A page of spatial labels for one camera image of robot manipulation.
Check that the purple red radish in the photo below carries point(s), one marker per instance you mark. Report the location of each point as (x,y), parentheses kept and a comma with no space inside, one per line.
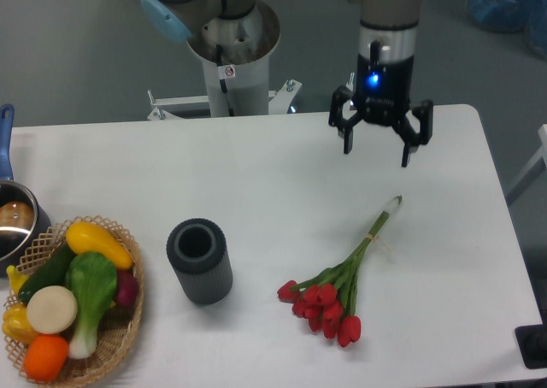
(127,289)

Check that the yellow squash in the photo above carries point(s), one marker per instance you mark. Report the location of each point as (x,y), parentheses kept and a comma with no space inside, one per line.
(83,236)

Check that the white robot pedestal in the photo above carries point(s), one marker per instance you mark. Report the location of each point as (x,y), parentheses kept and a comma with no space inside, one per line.
(235,57)

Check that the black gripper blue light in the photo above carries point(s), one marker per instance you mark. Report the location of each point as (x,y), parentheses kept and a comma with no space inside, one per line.
(382,93)

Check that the dark grey ribbed vase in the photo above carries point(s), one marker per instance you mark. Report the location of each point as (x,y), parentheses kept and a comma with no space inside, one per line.
(197,251)

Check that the orange fruit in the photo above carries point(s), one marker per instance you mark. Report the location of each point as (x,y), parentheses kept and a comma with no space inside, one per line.
(45,357)

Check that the blue plastic bag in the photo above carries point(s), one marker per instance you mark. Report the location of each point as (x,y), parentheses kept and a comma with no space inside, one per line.
(512,16)

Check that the blue handled saucepan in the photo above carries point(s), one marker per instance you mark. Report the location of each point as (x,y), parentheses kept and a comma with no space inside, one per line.
(22,217)

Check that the white furniture frame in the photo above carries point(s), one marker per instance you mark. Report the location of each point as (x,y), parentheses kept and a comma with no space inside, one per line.
(532,169)

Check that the yellow bell pepper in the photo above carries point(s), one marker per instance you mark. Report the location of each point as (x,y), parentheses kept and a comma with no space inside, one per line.
(16,325)

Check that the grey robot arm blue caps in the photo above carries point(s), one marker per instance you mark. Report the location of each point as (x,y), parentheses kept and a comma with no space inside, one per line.
(394,22)

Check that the black device at edge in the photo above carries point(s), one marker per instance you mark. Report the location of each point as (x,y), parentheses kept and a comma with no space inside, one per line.
(532,344)

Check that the red tulip bouquet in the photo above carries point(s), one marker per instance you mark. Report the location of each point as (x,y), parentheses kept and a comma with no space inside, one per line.
(327,301)

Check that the woven wicker basket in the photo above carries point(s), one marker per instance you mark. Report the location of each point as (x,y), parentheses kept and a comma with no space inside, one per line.
(117,330)

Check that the green bok choy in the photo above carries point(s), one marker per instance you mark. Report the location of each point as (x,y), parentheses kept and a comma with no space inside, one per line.
(92,278)

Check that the dark green cucumber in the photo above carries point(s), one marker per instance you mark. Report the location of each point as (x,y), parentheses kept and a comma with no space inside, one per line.
(52,272)

